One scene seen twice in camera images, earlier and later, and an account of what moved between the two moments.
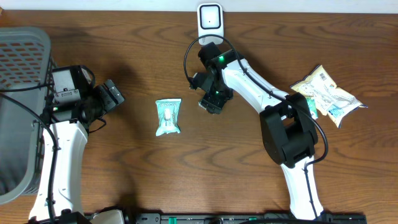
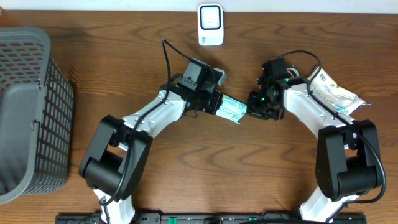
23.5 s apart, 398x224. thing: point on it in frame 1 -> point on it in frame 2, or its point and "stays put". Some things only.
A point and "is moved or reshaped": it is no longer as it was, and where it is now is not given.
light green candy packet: [168, 111] is moved or reshaped
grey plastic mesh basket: [25, 61] stays put
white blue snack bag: [331, 99] stays put
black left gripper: [109, 94] -> [214, 103]
